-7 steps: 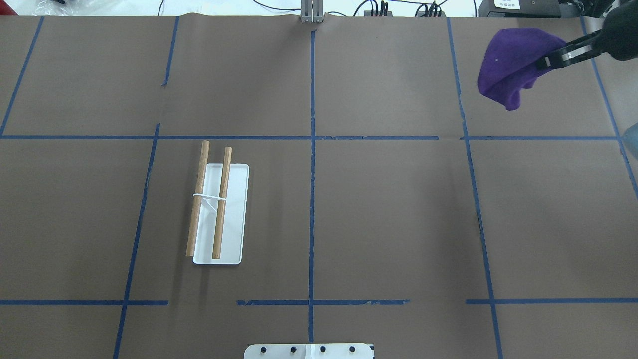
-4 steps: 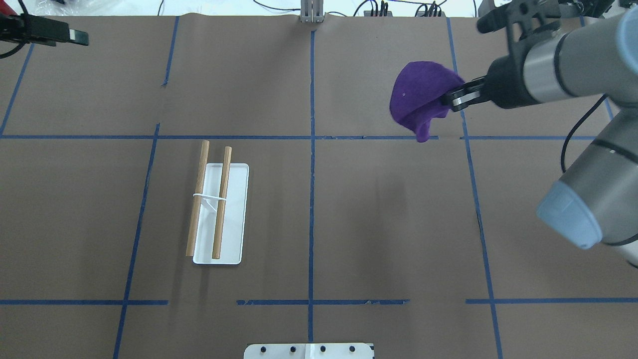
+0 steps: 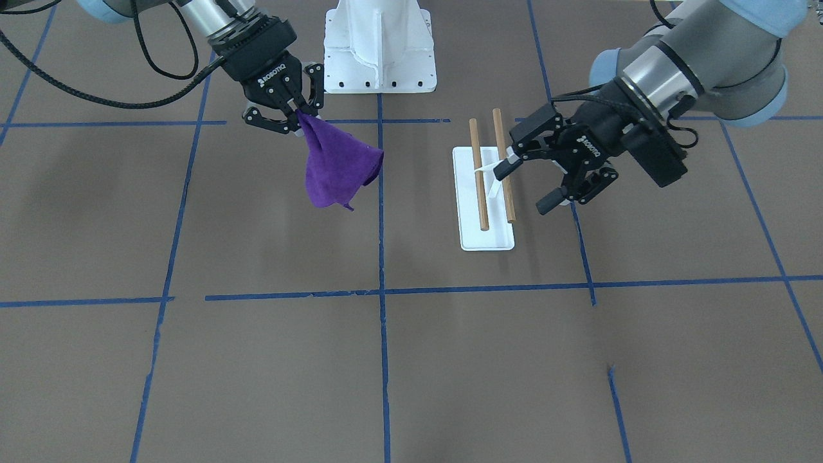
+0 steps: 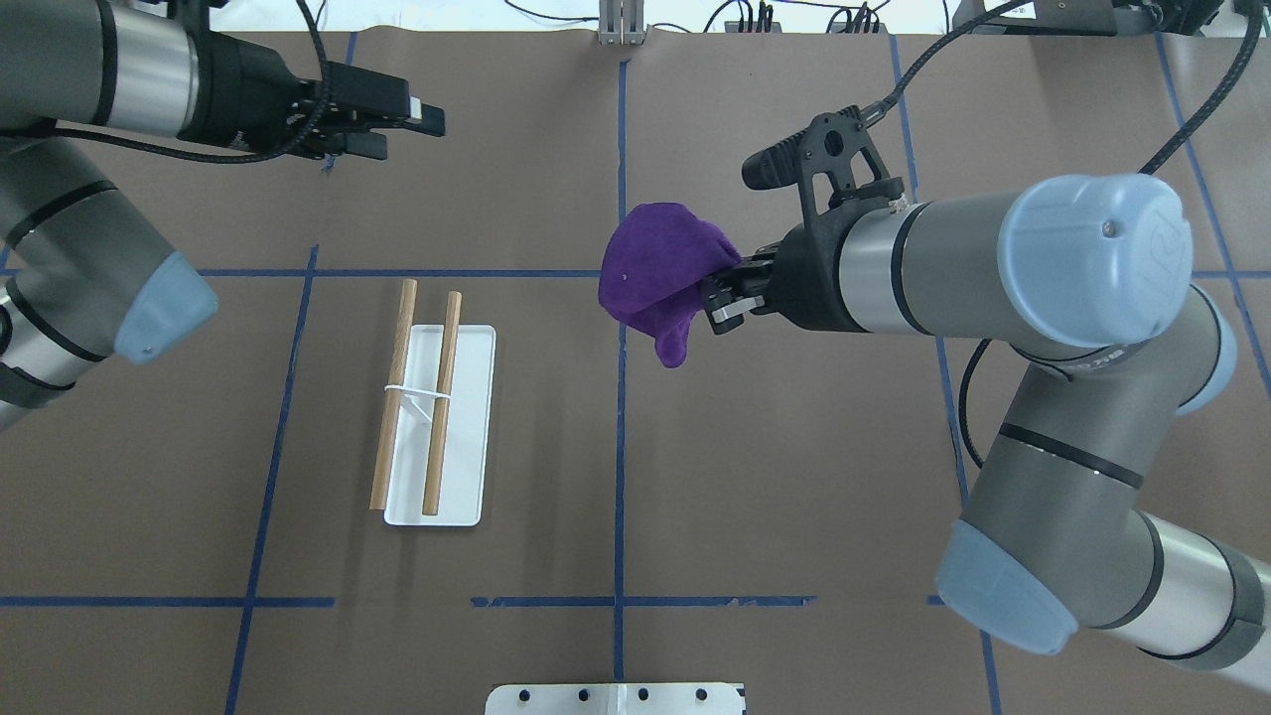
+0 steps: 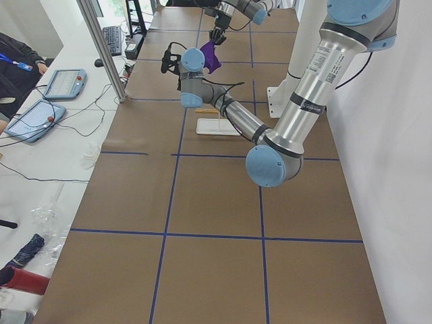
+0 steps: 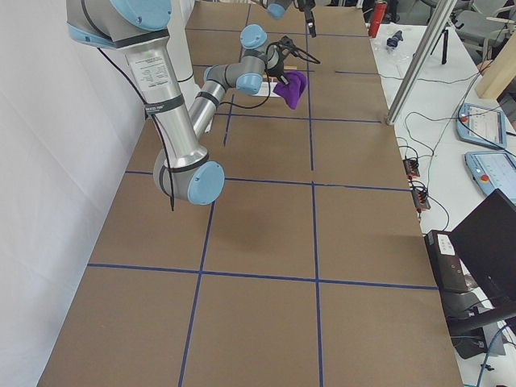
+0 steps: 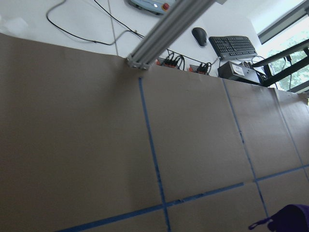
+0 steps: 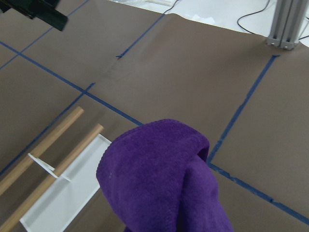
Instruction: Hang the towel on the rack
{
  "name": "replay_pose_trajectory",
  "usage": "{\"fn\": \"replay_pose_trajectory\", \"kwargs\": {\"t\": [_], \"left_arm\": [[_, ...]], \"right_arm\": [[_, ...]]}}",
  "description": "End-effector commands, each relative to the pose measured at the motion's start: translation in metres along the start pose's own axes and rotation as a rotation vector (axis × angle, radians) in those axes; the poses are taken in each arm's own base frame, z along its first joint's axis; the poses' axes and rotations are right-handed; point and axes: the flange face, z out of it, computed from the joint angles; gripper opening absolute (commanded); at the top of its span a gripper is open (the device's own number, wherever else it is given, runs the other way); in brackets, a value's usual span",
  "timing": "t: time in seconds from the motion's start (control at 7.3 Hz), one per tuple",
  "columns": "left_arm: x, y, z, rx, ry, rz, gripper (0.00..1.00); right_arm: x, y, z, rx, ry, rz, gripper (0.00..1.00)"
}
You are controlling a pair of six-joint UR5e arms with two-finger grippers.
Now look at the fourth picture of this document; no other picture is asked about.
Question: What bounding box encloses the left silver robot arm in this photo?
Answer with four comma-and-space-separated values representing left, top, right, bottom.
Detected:
1, 1, 447, 427

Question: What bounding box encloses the left usb hub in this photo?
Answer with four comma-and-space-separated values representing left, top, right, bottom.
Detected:
712, 1, 782, 36

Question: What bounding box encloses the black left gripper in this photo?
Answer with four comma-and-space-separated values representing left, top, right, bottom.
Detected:
180, 30, 447, 160

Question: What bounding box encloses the purple towel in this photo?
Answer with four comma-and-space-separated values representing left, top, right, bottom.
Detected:
597, 201, 744, 370

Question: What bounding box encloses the white wooden towel rack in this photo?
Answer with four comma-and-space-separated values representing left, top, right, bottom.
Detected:
369, 279, 496, 528

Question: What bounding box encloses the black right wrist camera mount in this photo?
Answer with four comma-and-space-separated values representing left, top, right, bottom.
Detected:
741, 102, 905, 220

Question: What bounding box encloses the aluminium frame post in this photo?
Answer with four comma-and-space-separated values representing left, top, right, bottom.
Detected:
597, 0, 647, 47

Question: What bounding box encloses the black computer box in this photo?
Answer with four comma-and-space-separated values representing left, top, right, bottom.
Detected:
971, 1, 1163, 37

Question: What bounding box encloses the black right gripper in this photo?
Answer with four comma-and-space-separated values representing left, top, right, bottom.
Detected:
702, 215, 871, 334

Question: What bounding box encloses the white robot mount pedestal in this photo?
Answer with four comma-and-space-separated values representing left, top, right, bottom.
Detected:
486, 682, 749, 714

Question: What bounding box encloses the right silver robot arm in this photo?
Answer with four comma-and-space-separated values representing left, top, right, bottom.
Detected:
699, 175, 1268, 691

